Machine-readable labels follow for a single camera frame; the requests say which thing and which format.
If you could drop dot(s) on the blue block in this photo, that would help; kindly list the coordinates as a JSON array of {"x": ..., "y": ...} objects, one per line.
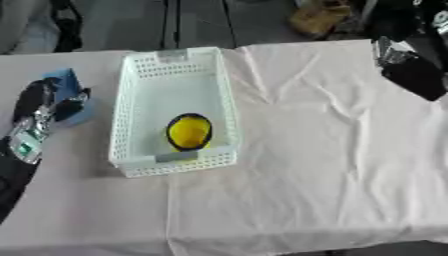
[{"x": 71, "y": 87}]

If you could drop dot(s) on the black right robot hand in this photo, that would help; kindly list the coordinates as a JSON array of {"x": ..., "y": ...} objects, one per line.
[{"x": 415, "y": 77}]

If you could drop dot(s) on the black tripod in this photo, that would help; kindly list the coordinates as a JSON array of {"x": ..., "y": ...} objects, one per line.
[{"x": 196, "y": 23}]

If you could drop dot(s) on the yellow round toy black rim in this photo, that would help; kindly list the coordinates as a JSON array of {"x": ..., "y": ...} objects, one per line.
[{"x": 189, "y": 132}]

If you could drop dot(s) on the tan bag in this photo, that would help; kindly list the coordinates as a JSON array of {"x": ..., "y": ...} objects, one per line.
[{"x": 319, "y": 17}]

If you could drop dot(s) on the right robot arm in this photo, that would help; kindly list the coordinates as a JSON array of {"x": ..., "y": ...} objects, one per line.
[{"x": 402, "y": 30}]

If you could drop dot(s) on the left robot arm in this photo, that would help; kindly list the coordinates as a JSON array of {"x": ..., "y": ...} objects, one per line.
[{"x": 23, "y": 146}]

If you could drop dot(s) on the white perforated plastic basket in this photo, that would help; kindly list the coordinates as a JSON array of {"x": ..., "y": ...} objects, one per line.
[{"x": 172, "y": 110}]

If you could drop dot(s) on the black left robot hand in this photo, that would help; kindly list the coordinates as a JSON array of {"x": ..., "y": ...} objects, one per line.
[{"x": 35, "y": 96}]

